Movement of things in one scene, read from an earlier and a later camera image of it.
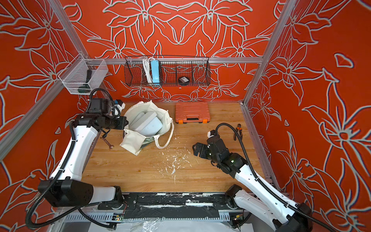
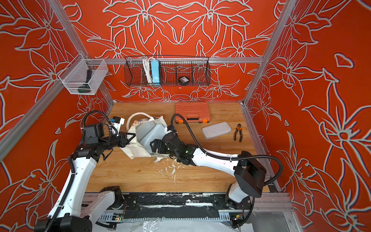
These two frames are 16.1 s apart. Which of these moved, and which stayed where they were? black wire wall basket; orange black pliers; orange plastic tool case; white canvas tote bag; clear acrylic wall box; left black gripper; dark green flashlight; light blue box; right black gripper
Moved: right black gripper; left black gripper; white canvas tote bag
Stayed: orange black pliers; clear acrylic wall box; dark green flashlight; orange plastic tool case; light blue box; black wire wall basket
